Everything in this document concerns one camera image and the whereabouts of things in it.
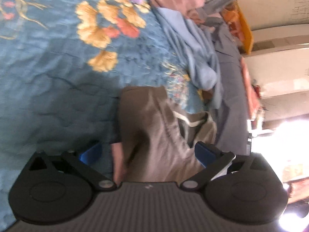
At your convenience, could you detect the salmon towel on armrest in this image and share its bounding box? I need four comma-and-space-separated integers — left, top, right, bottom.
240, 57, 261, 121

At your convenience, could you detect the grey printed sofa cover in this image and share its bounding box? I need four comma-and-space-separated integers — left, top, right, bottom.
197, 0, 250, 155

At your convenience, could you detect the yellow flat board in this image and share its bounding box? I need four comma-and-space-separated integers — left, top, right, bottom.
235, 0, 254, 55

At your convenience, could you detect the orange plastic bag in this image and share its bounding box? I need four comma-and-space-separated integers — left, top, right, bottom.
222, 9, 241, 37

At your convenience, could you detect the light blue garment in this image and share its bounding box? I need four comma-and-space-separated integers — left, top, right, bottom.
154, 7, 223, 109

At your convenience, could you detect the white air conditioner unit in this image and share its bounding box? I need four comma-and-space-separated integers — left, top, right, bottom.
244, 28, 309, 124

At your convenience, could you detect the grey garment with pink cuffs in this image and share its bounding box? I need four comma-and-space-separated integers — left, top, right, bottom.
112, 86, 217, 184

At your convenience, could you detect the blue floral quilted blanket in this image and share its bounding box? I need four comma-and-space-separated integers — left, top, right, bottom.
1, 0, 204, 230

